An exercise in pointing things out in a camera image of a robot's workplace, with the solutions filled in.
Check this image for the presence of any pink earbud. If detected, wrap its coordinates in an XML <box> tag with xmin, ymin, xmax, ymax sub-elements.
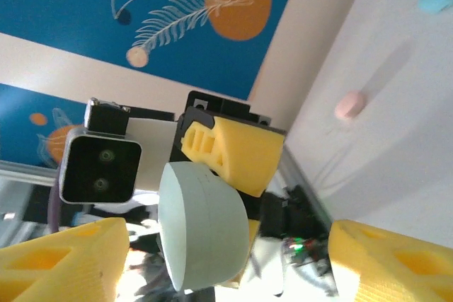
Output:
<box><xmin>334</xmin><ymin>90</ymin><xmax>367</xmax><ymax>121</ymax></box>

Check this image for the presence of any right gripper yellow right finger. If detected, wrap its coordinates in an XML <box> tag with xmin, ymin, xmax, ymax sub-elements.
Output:
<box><xmin>327</xmin><ymin>219</ymin><xmax>453</xmax><ymax>302</ymax></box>

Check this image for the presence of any white table cloth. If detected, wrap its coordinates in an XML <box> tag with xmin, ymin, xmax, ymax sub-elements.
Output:
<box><xmin>247</xmin><ymin>0</ymin><xmax>453</xmax><ymax>246</ymax></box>

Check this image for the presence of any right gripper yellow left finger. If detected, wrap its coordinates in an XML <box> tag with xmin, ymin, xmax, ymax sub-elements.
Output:
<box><xmin>0</xmin><ymin>216</ymin><xmax>129</xmax><ymax>302</ymax></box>

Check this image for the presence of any aluminium frame post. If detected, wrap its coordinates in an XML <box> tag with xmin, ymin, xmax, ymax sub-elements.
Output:
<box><xmin>0</xmin><ymin>159</ymin><xmax>63</xmax><ymax>188</ymax></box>

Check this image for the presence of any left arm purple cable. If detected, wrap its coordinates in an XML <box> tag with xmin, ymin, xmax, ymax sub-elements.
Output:
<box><xmin>47</xmin><ymin>183</ymin><xmax>63</xmax><ymax>236</ymax></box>

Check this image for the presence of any mint green charging case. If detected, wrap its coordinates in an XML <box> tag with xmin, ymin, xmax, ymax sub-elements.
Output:
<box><xmin>157</xmin><ymin>161</ymin><xmax>249</xmax><ymax>292</ymax></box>

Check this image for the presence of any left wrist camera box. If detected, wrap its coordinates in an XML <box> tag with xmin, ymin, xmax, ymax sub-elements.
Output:
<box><xmin>58</xmin><ymin>96</ymin><xmax>180</xmax><ymax>206</ymax></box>

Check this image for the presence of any blue floral wall panel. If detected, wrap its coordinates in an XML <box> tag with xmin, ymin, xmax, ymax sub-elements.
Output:
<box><xmin>0</xmin><ymin>82</ymin><xmax>89</xmax><ymax>168</ymax></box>
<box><xmin>0</xmin><ymin>0</ymin><xmax>305</xmax><ymax>102</ymax></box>

